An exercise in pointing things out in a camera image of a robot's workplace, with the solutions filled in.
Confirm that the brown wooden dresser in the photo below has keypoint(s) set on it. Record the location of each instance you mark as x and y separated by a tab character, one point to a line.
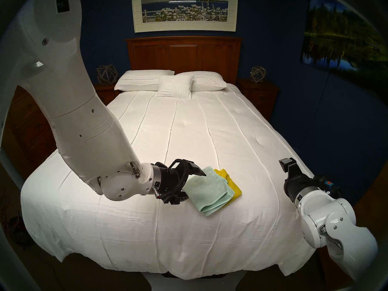
27	126

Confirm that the forest lake wall poster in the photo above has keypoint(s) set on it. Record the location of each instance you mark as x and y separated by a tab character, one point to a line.
339	35

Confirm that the small square white pillow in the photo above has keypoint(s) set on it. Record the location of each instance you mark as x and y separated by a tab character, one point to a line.
175	87

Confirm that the mint green hand towel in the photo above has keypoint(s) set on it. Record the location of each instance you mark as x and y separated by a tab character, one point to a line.
207	192

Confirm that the white bed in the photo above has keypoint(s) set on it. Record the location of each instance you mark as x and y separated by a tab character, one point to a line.
197	132

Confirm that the yellow hand towel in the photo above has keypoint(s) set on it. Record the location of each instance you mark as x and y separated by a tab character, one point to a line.
233	187

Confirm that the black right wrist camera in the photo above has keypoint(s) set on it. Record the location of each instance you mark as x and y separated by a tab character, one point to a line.
326	184

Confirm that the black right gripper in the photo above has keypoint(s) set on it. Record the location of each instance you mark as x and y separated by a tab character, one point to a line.
298	182

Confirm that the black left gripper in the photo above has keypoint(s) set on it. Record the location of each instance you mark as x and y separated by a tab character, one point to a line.
171	182

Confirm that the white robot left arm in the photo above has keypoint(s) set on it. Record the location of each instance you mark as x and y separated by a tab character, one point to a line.
69	96

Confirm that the brown wooden headboard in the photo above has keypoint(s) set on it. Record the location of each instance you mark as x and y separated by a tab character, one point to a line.
185	54

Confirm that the brown wooden nightstand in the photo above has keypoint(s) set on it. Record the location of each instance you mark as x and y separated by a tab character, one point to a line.
259	96
106	95

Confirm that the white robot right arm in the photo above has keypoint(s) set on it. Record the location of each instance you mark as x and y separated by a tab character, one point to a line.
336	229

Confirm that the long white pillow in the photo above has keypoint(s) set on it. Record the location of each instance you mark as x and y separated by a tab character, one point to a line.
209	81
136	79

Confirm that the framed flower seascape picture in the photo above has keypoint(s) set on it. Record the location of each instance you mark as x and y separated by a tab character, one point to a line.
185	14

